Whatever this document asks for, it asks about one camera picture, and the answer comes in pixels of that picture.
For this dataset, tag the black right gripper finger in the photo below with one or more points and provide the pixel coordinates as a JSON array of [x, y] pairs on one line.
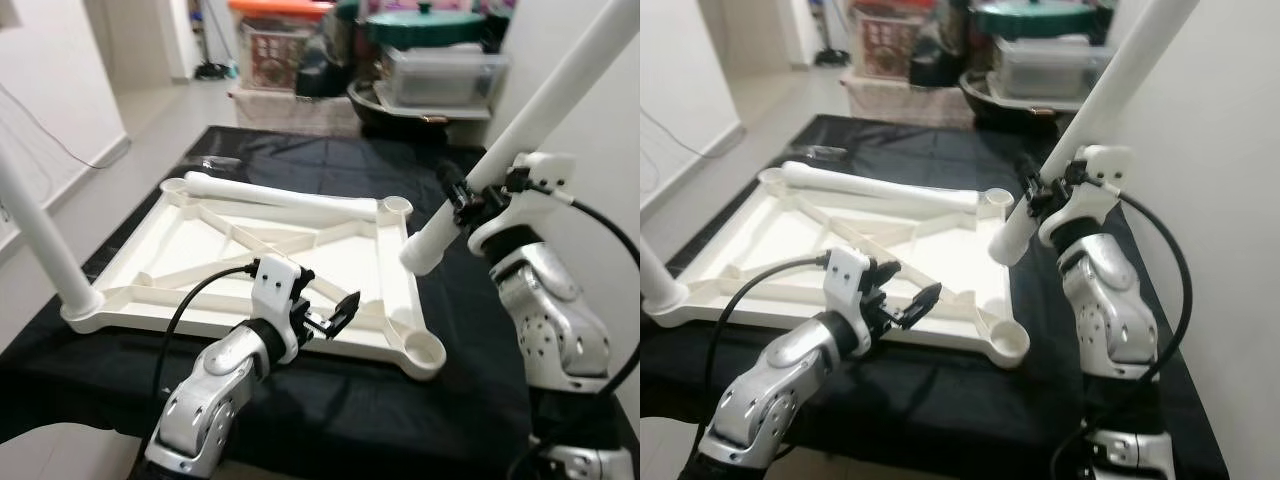
[[458, 195], [1036, 185]]

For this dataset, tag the orange lid storage box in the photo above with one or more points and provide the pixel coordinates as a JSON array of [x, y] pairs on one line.
[[270, 55], [890, 45]]

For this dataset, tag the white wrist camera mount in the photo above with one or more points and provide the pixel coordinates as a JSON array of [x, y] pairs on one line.
[[1105, 165], [275, 285], [850, 275], [545, 170]]

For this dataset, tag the black wok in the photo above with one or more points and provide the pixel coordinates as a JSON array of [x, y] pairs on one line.
[[400, 120], [1010, 110]]

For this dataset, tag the black glossy bag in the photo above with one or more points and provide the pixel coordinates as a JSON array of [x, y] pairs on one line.
[[945, 55], [325, 65]]

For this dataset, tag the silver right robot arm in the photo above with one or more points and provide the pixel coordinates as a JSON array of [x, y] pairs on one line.
[[1110, 310], [555, 320]]

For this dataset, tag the white plastic table leg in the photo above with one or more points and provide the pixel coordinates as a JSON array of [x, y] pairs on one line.
[[280, 195], [40, 235], [1110, 100], [540, 110], [655, 285], [880, 185]]

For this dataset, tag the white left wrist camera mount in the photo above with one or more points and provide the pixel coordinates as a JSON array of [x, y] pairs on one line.
[[275, 285], [850, 275]]

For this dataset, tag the black floor mop base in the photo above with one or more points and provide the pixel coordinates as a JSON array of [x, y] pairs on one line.
[[831, 57], [212, 70]]

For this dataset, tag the clear tape strip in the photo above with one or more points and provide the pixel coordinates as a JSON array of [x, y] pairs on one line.
[[215, 162], [818, 152]]

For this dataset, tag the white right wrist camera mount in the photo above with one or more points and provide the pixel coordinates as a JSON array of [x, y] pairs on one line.
[[1105, 165], [545, 170]]

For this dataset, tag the beige patterned bench cover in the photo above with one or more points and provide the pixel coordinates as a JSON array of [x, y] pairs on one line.
[[900, 100], [290, 112]]

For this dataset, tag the clear plastic storage box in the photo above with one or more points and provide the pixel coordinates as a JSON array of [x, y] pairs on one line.
[[1045, 70], [440, 78]]

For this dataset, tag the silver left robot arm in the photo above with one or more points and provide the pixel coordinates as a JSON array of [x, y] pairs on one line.
[[780, 390], [210, 400]]

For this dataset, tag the green pot lid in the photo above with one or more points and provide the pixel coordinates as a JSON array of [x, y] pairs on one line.
[[430, 28], [1040, 20]]

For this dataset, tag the black tablecloth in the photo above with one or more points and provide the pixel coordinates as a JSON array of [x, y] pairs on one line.
[[300, 150], [900, 140]]

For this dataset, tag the white plastic table top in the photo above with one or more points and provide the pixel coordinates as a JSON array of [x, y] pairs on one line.
[[200, 240], [800, 235]]

